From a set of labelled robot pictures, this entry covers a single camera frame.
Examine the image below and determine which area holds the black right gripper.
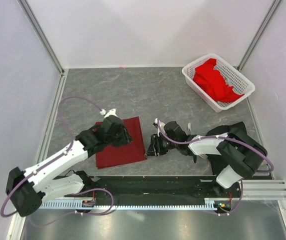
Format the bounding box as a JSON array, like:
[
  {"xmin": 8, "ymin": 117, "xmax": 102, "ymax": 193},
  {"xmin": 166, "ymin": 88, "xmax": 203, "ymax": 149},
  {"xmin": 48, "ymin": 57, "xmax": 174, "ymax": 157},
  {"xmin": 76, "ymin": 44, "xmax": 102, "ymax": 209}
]
[{"xmin": 144, "ymin": 133, "xmax": 178, "ymax": 158}]

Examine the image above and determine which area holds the dark red cloth napkin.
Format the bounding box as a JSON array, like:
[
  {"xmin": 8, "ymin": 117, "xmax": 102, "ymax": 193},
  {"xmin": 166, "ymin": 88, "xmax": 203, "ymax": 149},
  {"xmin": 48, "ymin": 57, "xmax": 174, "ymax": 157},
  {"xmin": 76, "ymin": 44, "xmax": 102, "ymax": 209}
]
[{"xmin": 95, "ymin": 116, "xmax": 146, "ymax": 169}]

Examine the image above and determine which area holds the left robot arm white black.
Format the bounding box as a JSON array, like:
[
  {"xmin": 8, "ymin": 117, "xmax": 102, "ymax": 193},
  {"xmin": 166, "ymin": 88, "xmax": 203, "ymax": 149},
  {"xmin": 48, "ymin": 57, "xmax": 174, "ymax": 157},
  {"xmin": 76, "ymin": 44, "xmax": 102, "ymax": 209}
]
[{"xmin": 5, "ymin": 115, "xmax": 132, "ymax": 217}]

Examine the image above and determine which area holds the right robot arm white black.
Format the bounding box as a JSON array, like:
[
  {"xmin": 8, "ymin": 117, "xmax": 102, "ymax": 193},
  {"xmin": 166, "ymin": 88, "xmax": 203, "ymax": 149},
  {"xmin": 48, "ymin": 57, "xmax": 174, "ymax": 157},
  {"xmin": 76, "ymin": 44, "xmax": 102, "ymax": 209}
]
[{"xmin": 145, "ymin": 119, "xmax": 268, "ymax": 197}]

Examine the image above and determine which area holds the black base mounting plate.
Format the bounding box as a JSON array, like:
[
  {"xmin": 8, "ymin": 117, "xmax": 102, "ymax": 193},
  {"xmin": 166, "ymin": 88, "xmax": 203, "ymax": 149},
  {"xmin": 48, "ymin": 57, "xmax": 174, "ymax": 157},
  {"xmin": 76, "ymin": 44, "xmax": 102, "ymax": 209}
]
[{"xmin": 82, "ymin": 175, "xmax": 241, "ymax": 198}]

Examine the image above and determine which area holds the silver fork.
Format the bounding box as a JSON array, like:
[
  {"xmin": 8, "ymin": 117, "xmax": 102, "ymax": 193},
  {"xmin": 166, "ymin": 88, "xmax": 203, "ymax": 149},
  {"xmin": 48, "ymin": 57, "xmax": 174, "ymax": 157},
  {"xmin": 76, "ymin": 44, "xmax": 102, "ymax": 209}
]
[{"xmin": 199, "ymin": 154, "xmax": 208, "ymax": 159}]

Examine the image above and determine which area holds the black round plate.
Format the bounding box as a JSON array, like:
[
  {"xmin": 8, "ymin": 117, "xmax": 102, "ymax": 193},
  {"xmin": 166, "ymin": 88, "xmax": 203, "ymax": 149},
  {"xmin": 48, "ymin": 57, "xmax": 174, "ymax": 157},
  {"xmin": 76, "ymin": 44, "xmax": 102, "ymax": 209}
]
[{"xmin": 206, "ymin": 121, "xmax": 247, "ymax": 175}]

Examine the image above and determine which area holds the bright red cloth in basket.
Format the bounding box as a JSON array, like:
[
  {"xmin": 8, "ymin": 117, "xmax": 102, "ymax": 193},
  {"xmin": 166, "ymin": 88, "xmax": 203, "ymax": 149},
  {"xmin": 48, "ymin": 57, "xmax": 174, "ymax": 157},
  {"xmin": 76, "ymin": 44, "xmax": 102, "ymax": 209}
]
[{"xmin": 193, "ymin": 58, "xmax": 244, "ymax": 103}]

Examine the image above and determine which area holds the white plastic basket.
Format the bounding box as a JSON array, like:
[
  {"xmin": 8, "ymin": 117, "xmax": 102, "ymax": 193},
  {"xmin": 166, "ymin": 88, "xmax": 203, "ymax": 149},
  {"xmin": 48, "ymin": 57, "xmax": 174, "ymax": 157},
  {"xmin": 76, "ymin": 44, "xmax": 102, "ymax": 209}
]
[{"xmin": 182, "ymin": 53, "xmax": 255, "ymax": 113}]

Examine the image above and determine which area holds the blue-white cable duct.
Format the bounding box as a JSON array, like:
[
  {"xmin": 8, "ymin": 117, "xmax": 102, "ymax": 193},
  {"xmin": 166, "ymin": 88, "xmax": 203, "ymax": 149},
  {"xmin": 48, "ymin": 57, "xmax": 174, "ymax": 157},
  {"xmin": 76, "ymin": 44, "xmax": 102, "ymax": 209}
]
[{"xmin": 39, "ymin": 198, "xmax": 217, "ymax": 211}]

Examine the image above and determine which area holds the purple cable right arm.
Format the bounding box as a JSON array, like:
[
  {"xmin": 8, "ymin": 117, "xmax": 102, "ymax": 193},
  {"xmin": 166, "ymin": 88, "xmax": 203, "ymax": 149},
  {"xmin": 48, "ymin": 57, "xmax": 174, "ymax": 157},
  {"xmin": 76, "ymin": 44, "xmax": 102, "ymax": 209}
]
[{"xmin": 154, "ymin": 118, "xmax": 275, "ymax": 217}]

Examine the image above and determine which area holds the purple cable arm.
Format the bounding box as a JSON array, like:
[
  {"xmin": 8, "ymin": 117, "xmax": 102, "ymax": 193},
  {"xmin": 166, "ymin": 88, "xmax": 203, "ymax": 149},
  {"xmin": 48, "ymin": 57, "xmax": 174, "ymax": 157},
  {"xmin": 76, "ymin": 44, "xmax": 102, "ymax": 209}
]
[
  {"xmin": 0, "ymin": 96, "xmax": 115, "ymax": 228},
  {"xmin": 154, "ymin": 118, "xmax": 275, "ymax": 217}
]

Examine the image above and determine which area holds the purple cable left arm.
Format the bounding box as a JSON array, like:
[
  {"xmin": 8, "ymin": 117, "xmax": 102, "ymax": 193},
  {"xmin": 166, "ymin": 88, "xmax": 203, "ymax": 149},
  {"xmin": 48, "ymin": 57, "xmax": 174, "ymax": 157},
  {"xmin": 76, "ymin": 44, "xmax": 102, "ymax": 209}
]
[{"xmin": 0, "ymin": 96, "xmax": 115, "ymax": 228}]

